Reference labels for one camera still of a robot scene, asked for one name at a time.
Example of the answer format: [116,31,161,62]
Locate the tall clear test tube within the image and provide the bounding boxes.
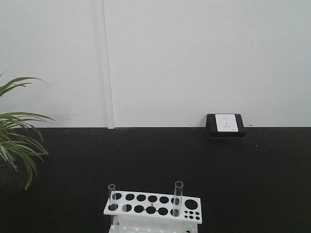
[173,181,184,217]

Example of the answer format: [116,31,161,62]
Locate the short clear test tube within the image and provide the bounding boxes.
[108,184,117,211]

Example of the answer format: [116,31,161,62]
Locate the white socket on black base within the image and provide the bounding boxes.
[206,114,245,138]

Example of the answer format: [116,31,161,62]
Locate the white test tube rack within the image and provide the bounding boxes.
[104,191,203,233]

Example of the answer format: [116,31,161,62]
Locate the green spider plant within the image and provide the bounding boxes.
[0,70,55,191]

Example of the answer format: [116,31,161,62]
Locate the white wall trim strip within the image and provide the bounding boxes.
[101,0,115,129]

